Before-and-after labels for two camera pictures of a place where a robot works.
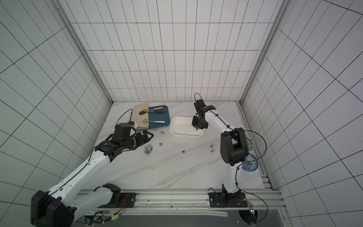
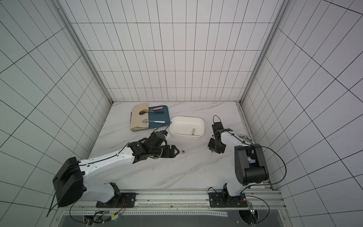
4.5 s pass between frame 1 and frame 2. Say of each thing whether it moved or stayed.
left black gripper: moved
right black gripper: moved
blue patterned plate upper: stayed
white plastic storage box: stayed
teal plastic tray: stayed
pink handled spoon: stayed
